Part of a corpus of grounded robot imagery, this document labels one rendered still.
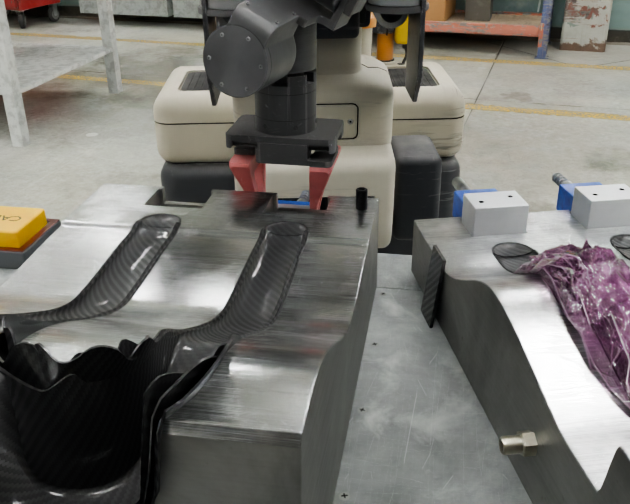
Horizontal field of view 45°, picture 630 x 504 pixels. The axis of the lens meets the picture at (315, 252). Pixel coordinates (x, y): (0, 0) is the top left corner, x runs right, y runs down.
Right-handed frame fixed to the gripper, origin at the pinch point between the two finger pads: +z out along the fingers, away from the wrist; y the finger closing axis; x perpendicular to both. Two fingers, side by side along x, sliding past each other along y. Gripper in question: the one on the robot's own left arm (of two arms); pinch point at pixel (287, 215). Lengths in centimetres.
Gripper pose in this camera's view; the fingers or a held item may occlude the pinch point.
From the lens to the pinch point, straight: 76.2
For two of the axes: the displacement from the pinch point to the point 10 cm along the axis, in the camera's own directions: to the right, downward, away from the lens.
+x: 1.7, -4.4, 8.8
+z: 0.0, 8.9, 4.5
